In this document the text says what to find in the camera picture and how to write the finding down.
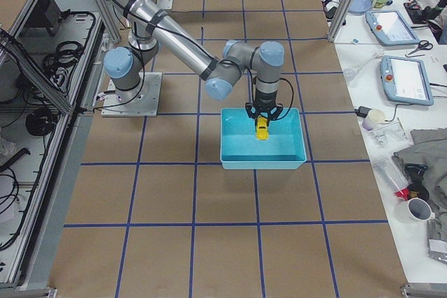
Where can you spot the grey cloth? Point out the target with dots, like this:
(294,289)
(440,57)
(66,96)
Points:
(429,148)

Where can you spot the black handled scissors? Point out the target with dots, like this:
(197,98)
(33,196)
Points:
(423,45)

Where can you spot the yellow beetle toy car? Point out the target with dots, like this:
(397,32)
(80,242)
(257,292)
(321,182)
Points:
(262,128)

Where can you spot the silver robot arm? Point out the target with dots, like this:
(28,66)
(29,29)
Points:
(150,23)

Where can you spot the far teach pendant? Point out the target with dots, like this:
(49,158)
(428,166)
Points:
(390,28)

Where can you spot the cream paper cup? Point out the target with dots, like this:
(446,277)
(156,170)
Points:
(373,119)

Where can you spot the teach pendant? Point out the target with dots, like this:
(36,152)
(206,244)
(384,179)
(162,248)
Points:
(405,81)
(390,28)

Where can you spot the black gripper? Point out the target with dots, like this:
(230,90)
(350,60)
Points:
(264,100)

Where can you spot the near teach pendant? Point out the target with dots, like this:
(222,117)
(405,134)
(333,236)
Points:
(405,81)

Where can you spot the white grey mug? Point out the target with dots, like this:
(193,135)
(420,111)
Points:
(413,210)

